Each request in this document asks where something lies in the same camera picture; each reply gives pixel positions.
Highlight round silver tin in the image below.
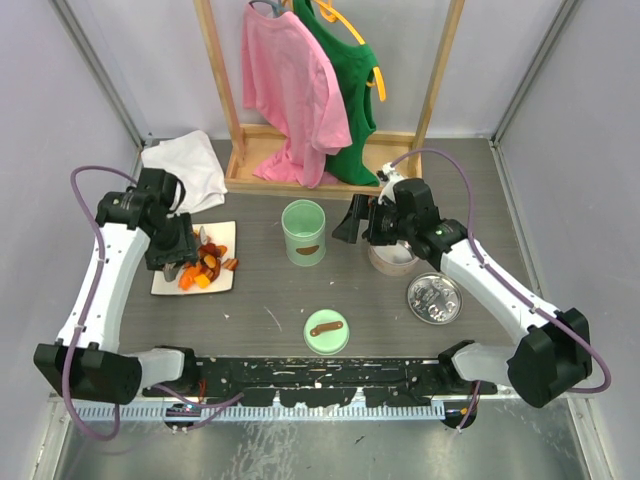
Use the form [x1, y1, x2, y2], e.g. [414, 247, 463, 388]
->
[368, 241, 419, 277]

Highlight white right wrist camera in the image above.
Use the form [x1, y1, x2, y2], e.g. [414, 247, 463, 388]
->
[377, 162, 405, 205]

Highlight white square plate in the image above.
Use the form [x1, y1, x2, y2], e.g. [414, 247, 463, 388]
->
[151, 221, 237, 296]

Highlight wooden clothes rack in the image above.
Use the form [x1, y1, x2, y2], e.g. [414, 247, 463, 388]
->
[193, 0, 466, 205]

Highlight pink t-shirt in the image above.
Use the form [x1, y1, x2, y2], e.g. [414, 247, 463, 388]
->
[242, 5, 352, 188]

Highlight metal serving tongs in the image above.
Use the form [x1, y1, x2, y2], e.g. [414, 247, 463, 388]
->
[162, 225, 210, 282]

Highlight silver embossed tin lid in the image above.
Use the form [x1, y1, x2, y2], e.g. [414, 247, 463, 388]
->
[407, 272, 463, 325]

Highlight mint green tin canister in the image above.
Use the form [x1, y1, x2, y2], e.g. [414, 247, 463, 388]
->
[281, 199, 326, 267]

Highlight orange salmon sushi piece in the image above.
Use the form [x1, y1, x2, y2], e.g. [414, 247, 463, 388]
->
[178, 265, 201, 291]

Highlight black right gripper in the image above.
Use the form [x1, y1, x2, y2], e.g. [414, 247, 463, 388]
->
[332, 194, 414, 247]

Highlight mint green canister lid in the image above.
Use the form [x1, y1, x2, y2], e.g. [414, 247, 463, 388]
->
[303, 309, 350, 356]

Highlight white cloth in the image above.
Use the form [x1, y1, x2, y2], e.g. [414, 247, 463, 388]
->
[141, 130, 228, 214]

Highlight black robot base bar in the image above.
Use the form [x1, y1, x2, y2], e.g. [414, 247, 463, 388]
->
[171, 357, 474, 408]

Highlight aluminium corner frame post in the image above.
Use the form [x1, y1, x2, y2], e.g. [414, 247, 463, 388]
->
[492, 0, 584, 146]

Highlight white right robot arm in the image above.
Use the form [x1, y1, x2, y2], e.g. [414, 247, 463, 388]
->
[332, 178, 595, 408]

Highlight green t-shirt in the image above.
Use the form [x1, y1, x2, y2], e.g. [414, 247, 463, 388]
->
[293, 1, 379, 187]

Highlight orange clothes hanger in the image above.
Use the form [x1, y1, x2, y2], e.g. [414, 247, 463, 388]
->
[309, 0, 389, 103]

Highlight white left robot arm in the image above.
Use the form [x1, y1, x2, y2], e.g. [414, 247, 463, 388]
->
[33, 168, 200, 405]

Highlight white slotted cable duct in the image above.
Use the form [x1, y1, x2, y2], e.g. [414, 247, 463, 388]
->
[72, 402, 446, 422]

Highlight grey clothes hanger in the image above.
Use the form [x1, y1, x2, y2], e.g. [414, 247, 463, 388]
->
[248, 0, 292, 19]

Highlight left aluminium frame post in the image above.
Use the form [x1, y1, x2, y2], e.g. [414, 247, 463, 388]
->
[49, 0, 153, 150]

